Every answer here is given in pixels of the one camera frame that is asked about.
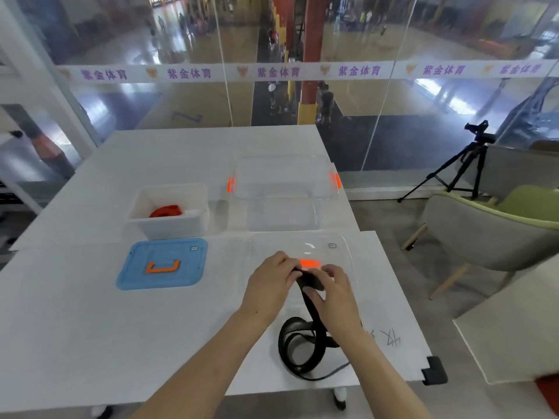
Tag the person's left hand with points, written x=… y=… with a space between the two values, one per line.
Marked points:
x=266 y=292

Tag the person's right hand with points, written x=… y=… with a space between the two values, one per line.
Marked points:
x=336 y=309

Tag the small clear plastic box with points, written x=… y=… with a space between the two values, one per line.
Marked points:
x=174 y=229

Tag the large clear plastic box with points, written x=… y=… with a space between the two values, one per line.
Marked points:
x=284 y=178

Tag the person's left forearm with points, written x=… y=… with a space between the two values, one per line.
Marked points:
x=205 y=370

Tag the person's right forearm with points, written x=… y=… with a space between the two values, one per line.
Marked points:
x=384 y=379

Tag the table caster wheel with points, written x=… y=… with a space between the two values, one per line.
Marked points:
x=100 y=412
x=340 y=397

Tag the grey chair wooden legs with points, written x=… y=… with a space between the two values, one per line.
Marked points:
x=489 y=235

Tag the beige table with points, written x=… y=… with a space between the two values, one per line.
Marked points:
x=515 y=327

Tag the black tripod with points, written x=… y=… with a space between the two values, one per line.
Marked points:
x=469 y=165

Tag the green seat cushion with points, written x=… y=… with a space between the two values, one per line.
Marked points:
x=533 y=202

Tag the white banner purple print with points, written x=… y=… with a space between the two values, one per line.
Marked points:
x=305 y=70

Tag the red object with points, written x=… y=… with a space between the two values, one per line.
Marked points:
x=550 y=392

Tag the red yellow pillar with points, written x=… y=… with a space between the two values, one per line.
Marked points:
x=312 y=39

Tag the black camera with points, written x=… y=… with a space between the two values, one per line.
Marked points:
x=480 y=133

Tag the white window frame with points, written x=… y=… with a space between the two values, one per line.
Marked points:
x=52 y=104

